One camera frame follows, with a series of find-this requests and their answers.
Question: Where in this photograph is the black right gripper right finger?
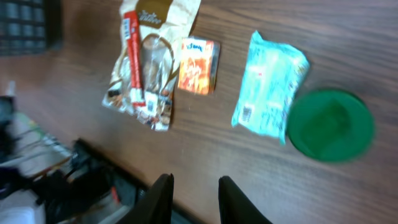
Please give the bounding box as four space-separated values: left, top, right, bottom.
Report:
218 176 272 224

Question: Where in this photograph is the grey plastic mesh basket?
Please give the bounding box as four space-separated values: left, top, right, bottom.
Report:
1 0 63 57

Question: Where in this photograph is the green lid jar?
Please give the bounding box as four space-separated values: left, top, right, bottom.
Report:
287 88 376 162

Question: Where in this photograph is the brown white snack bag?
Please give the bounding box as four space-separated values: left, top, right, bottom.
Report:
102 0 200 131

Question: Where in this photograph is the red snack stick packet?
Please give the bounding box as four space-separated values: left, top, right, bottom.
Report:
123 11 146 107

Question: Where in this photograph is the orange Kleenex tissue pack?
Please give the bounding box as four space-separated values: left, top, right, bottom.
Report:
178 37 221 95

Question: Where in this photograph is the teal wet wipes pack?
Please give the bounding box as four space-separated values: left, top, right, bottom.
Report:
231 31 310 145

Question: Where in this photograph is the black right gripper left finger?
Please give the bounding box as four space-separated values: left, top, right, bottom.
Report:
117 174 174 224

